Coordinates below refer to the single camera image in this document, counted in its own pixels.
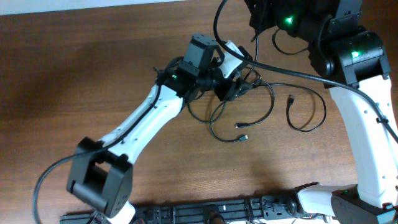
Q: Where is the black USB3 cable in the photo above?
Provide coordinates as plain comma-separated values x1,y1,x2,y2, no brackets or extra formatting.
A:
209,101,249,144

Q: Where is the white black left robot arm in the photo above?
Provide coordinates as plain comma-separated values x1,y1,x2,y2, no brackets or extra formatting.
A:
67,34,251,223

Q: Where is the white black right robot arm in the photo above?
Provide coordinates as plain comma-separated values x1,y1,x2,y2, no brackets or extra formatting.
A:
246,1,397,223

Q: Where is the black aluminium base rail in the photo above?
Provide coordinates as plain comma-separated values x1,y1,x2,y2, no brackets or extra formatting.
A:
58,188,336,224

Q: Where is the black micro USB cable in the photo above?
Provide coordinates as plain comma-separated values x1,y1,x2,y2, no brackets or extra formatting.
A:
234,79,327,133

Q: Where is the black HDMI cable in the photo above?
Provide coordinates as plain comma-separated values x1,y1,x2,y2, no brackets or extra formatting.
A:
186,27,265,124

